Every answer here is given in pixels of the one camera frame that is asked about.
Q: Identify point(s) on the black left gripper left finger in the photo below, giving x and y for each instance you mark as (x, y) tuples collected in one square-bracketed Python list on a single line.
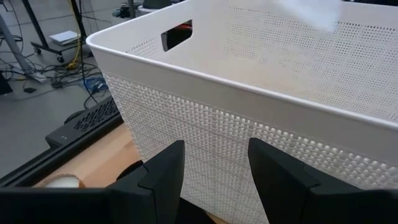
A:
[(155, 193)]

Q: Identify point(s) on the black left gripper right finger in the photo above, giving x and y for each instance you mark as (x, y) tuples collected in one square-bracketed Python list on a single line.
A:
[(295, 193)]

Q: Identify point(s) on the white perforated plastic laundry basket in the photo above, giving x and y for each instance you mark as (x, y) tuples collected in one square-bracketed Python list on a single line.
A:
[(217, 124)]

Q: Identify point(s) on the tape roll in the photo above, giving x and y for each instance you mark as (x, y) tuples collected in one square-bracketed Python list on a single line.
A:
[(62, 183)]

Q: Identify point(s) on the black perforated panel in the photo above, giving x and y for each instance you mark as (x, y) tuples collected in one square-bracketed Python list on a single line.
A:
[(90, 118)]

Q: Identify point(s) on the black and red case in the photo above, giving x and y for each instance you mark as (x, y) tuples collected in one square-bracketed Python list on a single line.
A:
[(183, 27)]

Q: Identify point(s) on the white papers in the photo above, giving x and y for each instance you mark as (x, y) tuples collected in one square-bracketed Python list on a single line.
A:
[(63, 37)]

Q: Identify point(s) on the black wheeled cart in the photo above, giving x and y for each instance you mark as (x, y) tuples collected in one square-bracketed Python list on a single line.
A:
[(46, 46)]

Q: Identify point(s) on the grey metal stand leg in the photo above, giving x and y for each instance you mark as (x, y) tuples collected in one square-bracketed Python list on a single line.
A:
[(15, 49)]

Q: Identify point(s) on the black metal table frame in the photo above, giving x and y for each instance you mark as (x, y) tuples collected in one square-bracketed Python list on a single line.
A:
[(46, 161)]

